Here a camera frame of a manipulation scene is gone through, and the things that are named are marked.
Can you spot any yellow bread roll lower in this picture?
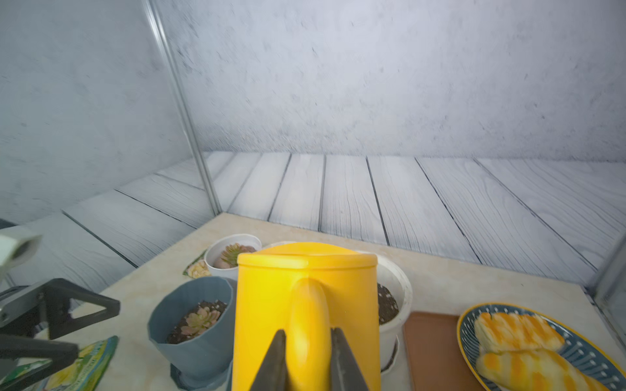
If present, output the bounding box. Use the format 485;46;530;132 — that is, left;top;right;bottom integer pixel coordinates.
476;350;607;390

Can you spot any brown tray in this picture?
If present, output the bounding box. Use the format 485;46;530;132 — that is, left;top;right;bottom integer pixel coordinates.
404;312;485;391

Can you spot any large white round pot succulent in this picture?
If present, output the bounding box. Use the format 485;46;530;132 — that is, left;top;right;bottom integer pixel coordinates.
261;240;414;376

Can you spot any right aluminium frame post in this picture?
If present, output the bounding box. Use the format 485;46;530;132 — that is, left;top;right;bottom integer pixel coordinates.
589;236;625;308

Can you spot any green yellow candy bag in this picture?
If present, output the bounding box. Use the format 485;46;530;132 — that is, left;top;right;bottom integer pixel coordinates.
1;336;120;390

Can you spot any blue patterned plate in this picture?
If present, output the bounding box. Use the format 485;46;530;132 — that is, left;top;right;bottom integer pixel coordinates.
456;302;625;390

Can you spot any small white pot pink-green succulent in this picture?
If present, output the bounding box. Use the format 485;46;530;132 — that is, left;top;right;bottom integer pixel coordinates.
203;234;262;280

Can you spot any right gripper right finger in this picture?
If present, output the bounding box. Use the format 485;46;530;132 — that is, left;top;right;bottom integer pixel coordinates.
330;327;368;391

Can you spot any yellow watering can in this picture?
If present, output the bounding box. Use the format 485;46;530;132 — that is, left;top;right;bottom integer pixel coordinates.
231;243;381;390

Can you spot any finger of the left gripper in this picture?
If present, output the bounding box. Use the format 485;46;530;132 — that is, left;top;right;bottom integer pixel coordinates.
1;279;121;340
1;335;79;390

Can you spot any left aluminium frame post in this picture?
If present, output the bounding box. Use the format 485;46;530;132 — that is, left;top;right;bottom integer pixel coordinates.
143;0;223;216

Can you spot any yellow bread roll upper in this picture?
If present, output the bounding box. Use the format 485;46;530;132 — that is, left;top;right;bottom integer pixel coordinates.
474;313;565;354

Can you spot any yellow bread roll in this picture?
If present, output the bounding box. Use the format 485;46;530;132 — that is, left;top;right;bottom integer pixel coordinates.
474;313;565;354
476;350;607;390

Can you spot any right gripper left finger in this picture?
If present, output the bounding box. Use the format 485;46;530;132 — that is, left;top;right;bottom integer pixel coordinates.
249;329;288;391

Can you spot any blue pot succulent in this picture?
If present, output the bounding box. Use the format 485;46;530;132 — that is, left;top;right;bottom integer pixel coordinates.
148;277;236;390

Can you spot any aluminium frame post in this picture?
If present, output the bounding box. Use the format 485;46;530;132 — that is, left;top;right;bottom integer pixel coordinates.
589;236;625;308
143;0;223;216

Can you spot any green orange snack packet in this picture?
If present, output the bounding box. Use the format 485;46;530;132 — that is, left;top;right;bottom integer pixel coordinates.
183;251;211;280

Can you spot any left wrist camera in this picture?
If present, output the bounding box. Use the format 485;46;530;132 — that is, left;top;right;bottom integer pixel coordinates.
1;226;42;280

